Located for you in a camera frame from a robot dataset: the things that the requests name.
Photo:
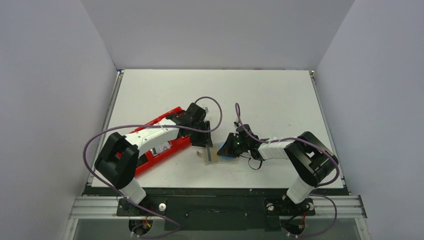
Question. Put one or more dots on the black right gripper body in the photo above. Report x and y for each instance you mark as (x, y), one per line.
(236, 145)

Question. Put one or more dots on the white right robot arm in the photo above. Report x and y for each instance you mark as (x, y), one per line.
(311, 159)

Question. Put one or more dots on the red plastic tray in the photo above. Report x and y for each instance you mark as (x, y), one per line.
(147, 161)

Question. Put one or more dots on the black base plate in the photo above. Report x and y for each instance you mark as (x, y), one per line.
(269, 208)

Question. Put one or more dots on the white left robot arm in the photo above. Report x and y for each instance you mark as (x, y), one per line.
(118, 159)

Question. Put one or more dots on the silver striped card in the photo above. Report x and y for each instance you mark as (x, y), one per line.
(161, 148)

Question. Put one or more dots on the dark card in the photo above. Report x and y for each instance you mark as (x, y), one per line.
(208, 155)

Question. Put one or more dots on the aluminium frame rail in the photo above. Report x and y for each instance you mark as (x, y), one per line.
(105, 207)

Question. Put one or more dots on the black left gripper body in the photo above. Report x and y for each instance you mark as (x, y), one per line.
(195, 123)

